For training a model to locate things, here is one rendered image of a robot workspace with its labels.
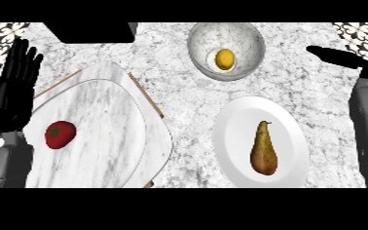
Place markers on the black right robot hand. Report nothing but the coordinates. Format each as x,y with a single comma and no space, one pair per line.
336,56

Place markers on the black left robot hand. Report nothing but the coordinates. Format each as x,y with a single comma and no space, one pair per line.
17,87

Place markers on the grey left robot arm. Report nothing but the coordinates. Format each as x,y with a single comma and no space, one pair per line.
14,162

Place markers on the grey marble bowl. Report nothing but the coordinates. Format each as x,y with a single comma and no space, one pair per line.
240,37

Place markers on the yellow lemon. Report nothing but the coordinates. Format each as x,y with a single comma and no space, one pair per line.
225,59

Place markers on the white oval plate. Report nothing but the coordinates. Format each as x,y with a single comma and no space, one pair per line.
235,143

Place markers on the red tomato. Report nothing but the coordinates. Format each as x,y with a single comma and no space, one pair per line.
59,134

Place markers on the white marble tray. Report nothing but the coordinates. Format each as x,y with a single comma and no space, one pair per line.
101,126

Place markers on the black appliance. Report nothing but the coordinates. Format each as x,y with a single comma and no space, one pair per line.
93,31

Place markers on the wooden cutting board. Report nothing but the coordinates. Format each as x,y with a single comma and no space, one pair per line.
148,101

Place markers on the brown-green pear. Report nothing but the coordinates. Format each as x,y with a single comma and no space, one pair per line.
263,156

